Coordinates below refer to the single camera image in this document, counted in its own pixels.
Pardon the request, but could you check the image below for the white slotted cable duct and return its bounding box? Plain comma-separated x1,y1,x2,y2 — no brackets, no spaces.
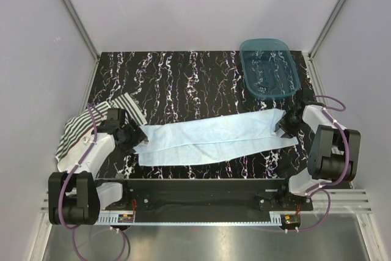
95,211,282,226

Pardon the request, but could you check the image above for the teal transparent plastic bin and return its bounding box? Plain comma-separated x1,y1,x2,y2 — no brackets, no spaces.
239,39,301,100

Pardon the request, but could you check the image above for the light blue towel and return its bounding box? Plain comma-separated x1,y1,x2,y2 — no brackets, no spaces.
135,109,298,167

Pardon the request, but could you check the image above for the green white striped towel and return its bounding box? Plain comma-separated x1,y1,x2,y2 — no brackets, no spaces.
55,93,147,172

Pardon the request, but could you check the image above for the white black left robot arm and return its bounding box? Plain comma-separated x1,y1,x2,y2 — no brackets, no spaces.
48,108,147,229

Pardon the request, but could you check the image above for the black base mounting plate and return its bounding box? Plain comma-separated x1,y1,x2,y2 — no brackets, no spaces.
104,179,313,226

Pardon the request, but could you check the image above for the aluminium front rail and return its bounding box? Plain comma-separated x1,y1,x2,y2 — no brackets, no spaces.
41,189,373,213

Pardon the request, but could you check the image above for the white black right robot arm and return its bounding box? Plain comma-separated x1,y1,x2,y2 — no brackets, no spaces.
276,89,361,210

